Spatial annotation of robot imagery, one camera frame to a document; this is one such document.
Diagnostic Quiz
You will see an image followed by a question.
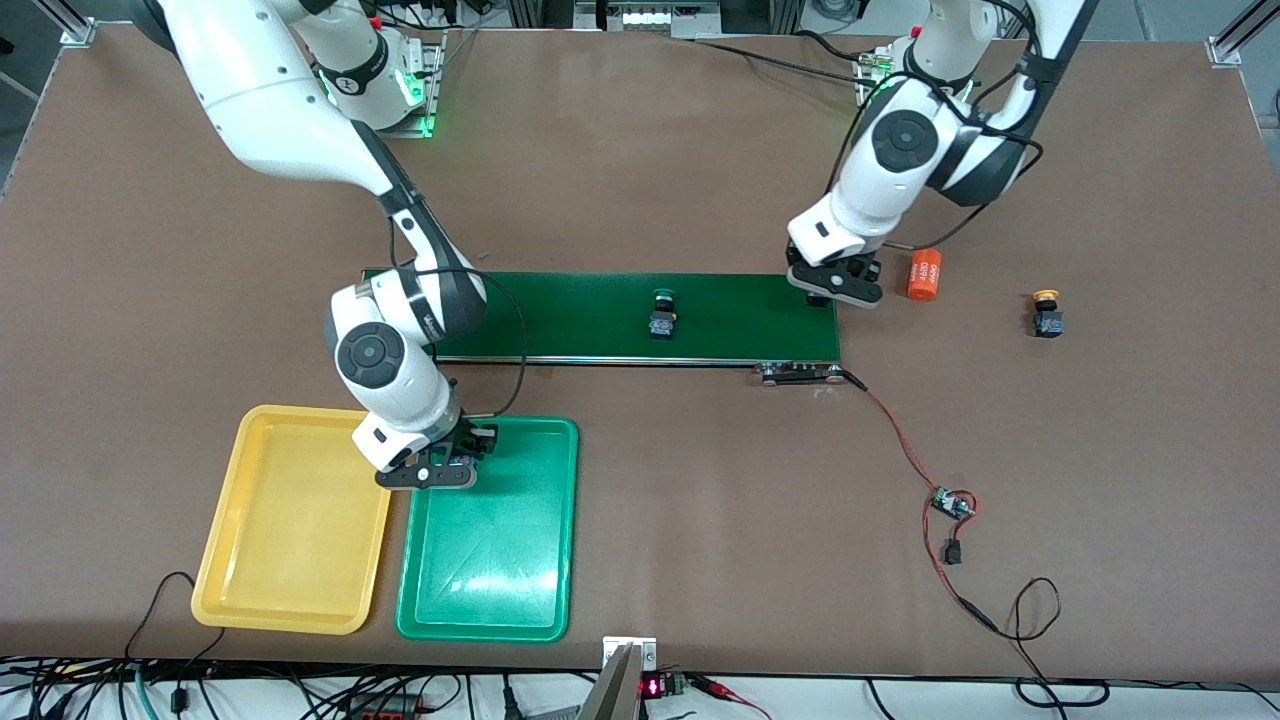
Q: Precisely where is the orange 4680 battery cylinder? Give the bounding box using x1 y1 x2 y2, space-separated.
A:
906 247 945 301

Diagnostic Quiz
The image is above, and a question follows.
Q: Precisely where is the black power strip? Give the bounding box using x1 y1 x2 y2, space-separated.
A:
345 693 426 720

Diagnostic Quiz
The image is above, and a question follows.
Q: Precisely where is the silver camera mount bracket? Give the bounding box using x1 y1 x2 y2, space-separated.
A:
578 636 658 720

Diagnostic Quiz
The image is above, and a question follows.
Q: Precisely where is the green plastic tray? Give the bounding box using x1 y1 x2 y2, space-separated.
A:
395 414 580 643

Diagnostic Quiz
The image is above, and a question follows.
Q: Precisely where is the red clip lead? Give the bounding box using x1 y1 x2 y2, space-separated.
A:
690 675 773 720

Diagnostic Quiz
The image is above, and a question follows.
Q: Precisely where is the black looped cable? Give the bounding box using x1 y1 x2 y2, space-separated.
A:
985 577 1111 709

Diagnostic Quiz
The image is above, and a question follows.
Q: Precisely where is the green conveyor belt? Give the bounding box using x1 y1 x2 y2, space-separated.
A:
360 268 846 387

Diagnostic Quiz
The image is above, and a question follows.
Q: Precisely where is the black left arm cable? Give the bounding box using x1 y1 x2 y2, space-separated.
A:
822 0 1049 251

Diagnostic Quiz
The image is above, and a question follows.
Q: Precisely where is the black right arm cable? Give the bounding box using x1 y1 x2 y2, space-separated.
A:
390 215 529 417

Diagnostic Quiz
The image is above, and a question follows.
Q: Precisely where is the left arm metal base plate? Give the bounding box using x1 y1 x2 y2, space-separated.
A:
853 50 896 106

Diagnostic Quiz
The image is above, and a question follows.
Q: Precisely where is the black table cable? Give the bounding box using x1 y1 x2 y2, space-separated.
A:
690 30 876 81

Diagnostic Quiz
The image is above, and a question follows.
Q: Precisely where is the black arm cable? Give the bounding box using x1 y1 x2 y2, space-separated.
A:
822 0 1049 251
390 215 529 417

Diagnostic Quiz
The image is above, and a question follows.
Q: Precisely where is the yellow plastic tray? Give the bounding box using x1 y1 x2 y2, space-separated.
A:
190 404 403 636

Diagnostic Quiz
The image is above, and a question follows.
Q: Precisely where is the thin black cable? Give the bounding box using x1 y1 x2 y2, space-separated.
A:
125 571 226 666

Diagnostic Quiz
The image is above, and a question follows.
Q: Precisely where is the red and black wire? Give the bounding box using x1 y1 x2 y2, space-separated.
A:
845 370 1001 633

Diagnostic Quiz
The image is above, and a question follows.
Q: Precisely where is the grey box with white lights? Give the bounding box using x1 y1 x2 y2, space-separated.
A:
575 0 721 39

